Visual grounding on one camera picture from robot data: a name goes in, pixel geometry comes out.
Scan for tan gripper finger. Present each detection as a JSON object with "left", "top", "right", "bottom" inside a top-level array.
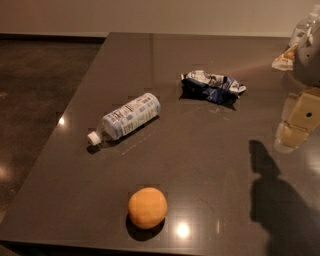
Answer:
[
  {"left": 274, "top": 88, "right": 320, "bottom": 153},
  {"left": 272, "top": 43, "right": 298, "bottom": 71}
]

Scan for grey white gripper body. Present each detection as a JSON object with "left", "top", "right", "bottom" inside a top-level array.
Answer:
[{"left": 294, "top": 24, "right": 320, "bottom": 87}]

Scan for blue label plastic water bottle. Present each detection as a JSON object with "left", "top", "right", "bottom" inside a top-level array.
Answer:
[{"left": 87, "top": 93, "right": 161, "bottom": 146}]

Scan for clear bottle in background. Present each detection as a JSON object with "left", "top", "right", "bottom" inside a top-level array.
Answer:
[{"left": 288, "top": 5, "right": 320, "bottom": 47}]

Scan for crumpled blue white chip bag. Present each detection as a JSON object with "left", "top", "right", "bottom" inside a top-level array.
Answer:
[{"left": 180, "top": 70, "right": 246, "bottom": 105}]

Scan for orange fruit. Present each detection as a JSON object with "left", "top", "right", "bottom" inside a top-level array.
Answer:
[{"left": 128, "top": 187, "right": 168, "bottom": 229}]

